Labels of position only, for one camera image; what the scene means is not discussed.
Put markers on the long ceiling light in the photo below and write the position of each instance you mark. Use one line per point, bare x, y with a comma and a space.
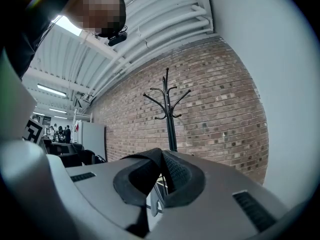
51, 89
58, 110

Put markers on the white ceiling pipes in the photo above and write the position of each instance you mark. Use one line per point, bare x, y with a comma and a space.
175, 16

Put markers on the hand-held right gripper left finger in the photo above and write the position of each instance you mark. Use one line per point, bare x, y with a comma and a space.
105, 184

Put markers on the person's black clothing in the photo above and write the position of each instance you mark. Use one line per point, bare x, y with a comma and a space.
25, 39

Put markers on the person's head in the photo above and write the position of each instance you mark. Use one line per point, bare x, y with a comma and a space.
100, 9

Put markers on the black metal coat rack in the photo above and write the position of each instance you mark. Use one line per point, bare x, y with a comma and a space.
171, 131

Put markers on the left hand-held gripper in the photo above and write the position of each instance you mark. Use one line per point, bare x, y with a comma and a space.
32, 131

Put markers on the grey metal cabinet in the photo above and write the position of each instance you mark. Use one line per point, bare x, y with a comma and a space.
93, 136

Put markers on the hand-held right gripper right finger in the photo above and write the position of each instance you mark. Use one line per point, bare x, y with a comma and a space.
220, 204

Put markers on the bright ceiling light panel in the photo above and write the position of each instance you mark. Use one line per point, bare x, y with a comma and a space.
66, 25

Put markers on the black head-mounted camera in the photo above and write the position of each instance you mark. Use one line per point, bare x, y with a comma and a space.
117, 39

